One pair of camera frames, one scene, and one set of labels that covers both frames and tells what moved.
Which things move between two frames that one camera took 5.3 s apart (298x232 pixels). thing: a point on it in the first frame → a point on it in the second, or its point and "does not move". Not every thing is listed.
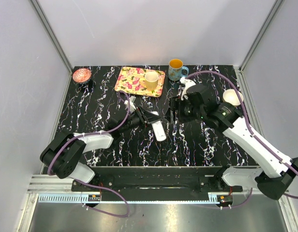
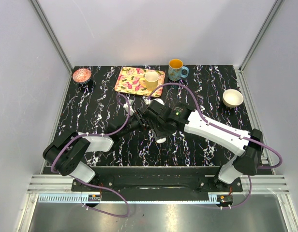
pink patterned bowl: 81,75 does not move
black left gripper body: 141,115 does not move
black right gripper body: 184,107 → 160,131
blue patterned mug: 176,70 does not move
